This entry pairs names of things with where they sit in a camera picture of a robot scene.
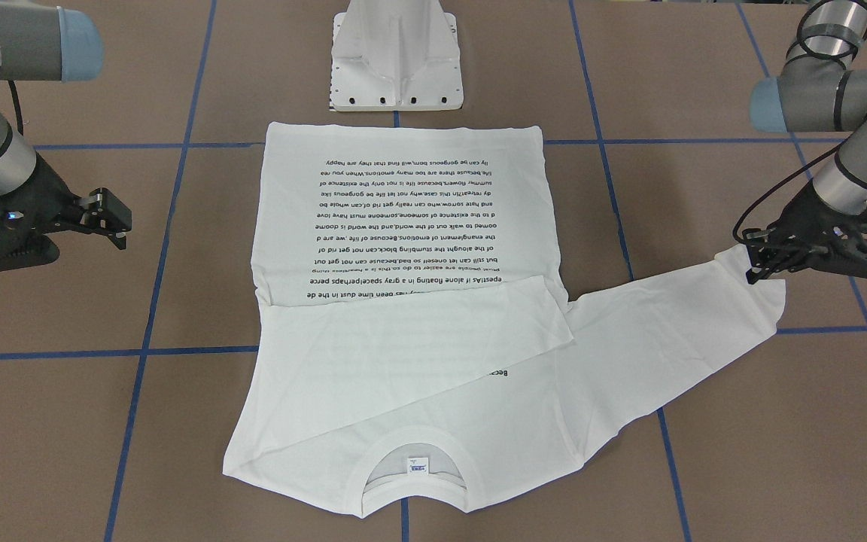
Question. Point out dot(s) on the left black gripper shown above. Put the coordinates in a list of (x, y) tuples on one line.
[(807, 213)]

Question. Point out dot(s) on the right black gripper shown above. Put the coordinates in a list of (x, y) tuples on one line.
[(50, 190)]

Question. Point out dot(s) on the white long-sleeve printed shirt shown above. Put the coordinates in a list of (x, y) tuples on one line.
[(417, 338)]

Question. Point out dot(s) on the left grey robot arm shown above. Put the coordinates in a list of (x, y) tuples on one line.
[(822, 88)]

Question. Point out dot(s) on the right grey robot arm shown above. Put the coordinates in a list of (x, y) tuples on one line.
[(46, 43)]

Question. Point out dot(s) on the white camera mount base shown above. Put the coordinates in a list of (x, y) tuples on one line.
[(395, 56)]

